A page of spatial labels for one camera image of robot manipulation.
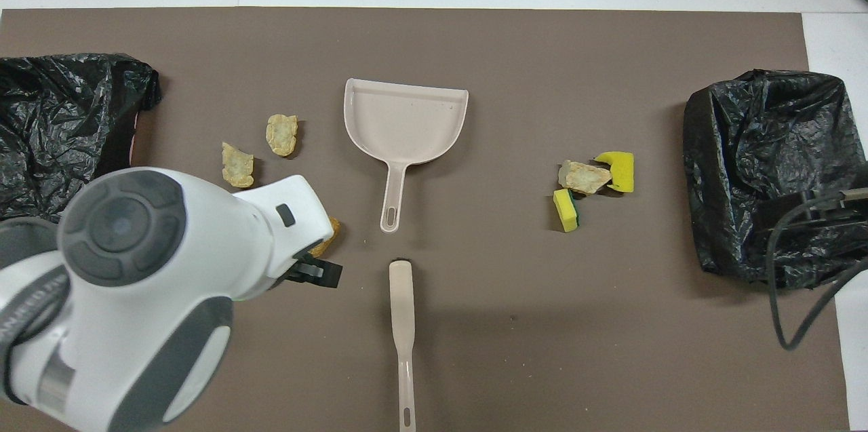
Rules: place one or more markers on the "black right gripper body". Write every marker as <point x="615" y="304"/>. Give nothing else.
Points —
<point x="790" y="211"/>

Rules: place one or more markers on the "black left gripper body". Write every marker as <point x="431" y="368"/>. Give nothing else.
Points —
<point x="329" y="275"/>

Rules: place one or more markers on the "brown bread-like lump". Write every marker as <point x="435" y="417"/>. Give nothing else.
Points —
<point x="331" y="235"/>

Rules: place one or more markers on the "beige hand brush black bristles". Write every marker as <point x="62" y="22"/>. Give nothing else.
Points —
<point x="401" y="303"/>

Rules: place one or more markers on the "pale bread chunk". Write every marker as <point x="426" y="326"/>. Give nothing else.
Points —
<point x="237" y="164"/>

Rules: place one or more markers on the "crusty bread chunk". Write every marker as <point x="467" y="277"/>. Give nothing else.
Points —
<point x="281" y="135"/>

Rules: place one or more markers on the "beige plastic dustpan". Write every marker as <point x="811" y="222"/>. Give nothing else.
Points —
<point x="407" y="120"/>

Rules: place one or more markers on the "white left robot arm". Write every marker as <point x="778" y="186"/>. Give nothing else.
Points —
<point x="135" y="323"/>

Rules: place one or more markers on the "bin lined with black bag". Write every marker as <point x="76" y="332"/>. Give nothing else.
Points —
<point x="746" y="133"/>
<point x="54" y="106"/>

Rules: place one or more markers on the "notched yellow sponge piece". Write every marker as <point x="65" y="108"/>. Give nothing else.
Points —
<point x="622" y="174"/>

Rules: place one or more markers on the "whitish angular foam chunk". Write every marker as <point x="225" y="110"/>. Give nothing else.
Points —
<point x="584" y="177"/>

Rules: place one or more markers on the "brown table mat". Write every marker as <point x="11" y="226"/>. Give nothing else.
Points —
<point x="542" y="317"/>

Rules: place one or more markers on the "yellow sponge with green pad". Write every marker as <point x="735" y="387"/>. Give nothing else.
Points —
<point x="564" y="211"/>

